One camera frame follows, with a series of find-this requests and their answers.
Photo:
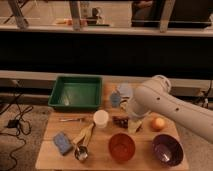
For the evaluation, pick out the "black power adapter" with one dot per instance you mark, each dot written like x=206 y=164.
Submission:
x=12 y=123

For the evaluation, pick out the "green plastic tray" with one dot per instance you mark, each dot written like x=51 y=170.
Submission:
x=71 y=93

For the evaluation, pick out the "yellow-orange apple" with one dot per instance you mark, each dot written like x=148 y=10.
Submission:
x=158 y=124

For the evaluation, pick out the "white paper cup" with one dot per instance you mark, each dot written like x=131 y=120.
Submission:
x=101 y=118

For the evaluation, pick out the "dark purple grape bunch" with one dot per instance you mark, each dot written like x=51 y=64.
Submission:
x=120 y=121

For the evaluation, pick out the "red bowl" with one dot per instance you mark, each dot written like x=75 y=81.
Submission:
x=121 y=147

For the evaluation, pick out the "light blue plastic cup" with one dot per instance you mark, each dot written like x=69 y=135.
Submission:
x=125 y=90

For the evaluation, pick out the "blue sponge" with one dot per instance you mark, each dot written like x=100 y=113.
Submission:
x=63 y=143

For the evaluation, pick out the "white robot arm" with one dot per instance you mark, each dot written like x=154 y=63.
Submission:
x=153 y=95

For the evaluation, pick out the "metal fork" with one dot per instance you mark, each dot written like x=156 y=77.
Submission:
x=72 y=119

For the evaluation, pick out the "purple bowl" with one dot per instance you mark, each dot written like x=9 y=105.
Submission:
x=167 y=150

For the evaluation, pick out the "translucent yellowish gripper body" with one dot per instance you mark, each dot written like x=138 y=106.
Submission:
x=134 y=126

